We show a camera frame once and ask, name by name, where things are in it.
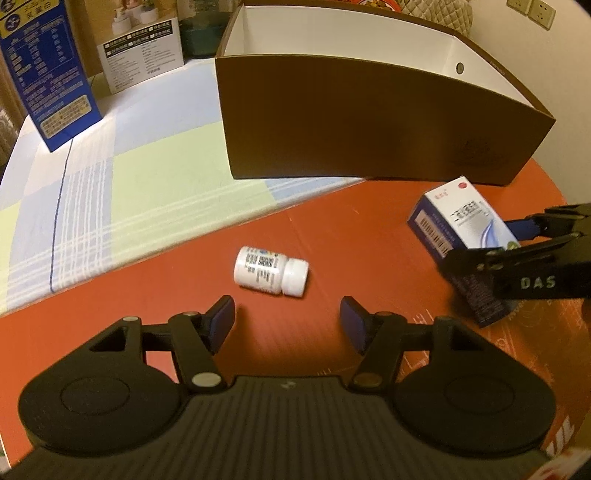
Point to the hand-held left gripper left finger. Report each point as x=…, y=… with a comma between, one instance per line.
x=222, y=321

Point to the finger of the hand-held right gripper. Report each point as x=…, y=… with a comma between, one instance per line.
x=524, y=227
x=471, y=263

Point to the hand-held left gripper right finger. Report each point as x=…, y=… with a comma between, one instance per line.
x=353, y=323

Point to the blue white medicine box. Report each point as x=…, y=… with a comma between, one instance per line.
x=461, y=217

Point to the white pill bottle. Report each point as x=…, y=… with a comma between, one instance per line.
x=263, y=270

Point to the brown cardboard box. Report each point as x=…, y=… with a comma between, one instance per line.
x=346, y=120

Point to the red printed cardboard sheet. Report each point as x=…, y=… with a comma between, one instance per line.
x=346, y=221

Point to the checkered tablecloth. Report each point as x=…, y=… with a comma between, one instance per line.
x=138, y=175

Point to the beige quilted chair cover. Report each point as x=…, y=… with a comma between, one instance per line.
x=434, y=14

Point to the red snack package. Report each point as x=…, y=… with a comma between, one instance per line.
x=369, y=3

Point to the white product box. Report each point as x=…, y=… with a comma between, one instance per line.
x=138, y=50

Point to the beige patterned curtain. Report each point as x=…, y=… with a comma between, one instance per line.
x=5, y=134

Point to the tall blue carton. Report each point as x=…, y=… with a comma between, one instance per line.
x=46, y=78

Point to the beige wall socket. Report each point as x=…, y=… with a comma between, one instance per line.
x=518, y=7
x=541, y=11

